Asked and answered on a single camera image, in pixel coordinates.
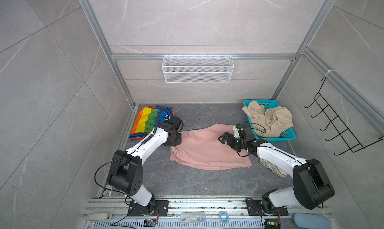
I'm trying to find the small circuit board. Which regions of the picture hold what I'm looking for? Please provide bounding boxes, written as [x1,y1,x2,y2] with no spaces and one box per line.
[143,219,158,227]
[264,219,281,229]

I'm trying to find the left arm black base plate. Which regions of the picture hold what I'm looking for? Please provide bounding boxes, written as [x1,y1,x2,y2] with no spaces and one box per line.
[128,200,169,217]

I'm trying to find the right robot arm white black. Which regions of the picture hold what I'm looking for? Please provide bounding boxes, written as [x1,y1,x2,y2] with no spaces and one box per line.
[218,124,335,215]

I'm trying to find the clear plastic bottle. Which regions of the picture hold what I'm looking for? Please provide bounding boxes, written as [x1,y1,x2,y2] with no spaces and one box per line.
[180,212,206,224]

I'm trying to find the pink shorts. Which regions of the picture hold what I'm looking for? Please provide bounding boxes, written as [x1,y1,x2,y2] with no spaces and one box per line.
[170,124,252,170]

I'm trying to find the black wire hook rack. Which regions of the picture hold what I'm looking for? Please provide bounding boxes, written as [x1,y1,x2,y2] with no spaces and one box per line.
[304,76,384,156]

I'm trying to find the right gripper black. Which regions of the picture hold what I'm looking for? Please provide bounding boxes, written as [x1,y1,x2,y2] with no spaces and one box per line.
[218,132,247,151]

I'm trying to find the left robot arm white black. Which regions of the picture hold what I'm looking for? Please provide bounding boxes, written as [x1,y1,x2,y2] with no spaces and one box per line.
[100,107,184,216]

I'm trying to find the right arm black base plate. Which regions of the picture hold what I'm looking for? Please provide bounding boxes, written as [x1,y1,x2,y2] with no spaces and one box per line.
[245,198,289,217]

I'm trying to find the small circuit board right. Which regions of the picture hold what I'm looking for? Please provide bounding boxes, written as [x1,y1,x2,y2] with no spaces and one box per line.
[264,219,281,229]

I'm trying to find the rainbow striped shorts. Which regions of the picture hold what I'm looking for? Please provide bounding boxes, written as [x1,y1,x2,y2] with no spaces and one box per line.
[129,105,175,141]

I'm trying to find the clear tape roll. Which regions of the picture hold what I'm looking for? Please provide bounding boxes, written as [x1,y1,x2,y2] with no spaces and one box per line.
[218,211,229,224]

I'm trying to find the small circuit board left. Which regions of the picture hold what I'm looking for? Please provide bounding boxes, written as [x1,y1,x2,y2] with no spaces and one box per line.
[143,219,158,227]

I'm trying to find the blue grey cloth bundle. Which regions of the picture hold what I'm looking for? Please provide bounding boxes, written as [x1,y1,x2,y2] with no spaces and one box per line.
[293,213,332,229]

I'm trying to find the teal plastic laundry basket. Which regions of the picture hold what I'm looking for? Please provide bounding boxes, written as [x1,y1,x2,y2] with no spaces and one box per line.
[244,99,296,143]

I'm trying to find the folded patterned beige shorts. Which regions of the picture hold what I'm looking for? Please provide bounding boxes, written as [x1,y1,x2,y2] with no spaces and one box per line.
[260,158,288,178]

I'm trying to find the white wire mesh wall basket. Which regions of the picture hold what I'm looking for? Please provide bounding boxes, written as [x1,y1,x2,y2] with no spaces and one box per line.
[162,55,234,83]

